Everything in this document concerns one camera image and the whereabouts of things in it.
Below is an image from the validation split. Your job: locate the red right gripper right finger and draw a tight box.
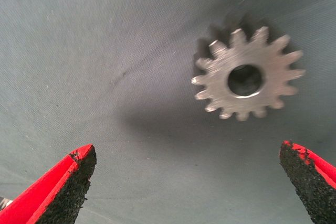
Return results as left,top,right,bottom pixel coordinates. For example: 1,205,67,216
279,140,336,224

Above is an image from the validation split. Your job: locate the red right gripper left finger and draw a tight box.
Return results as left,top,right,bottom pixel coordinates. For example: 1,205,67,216
0,144,97,224

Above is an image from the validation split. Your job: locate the large steel gear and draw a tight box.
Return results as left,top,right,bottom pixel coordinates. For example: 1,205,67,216
191,26,307,122

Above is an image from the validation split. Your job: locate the dark grey table cloth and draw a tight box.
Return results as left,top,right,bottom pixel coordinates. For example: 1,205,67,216
0,0,336,224

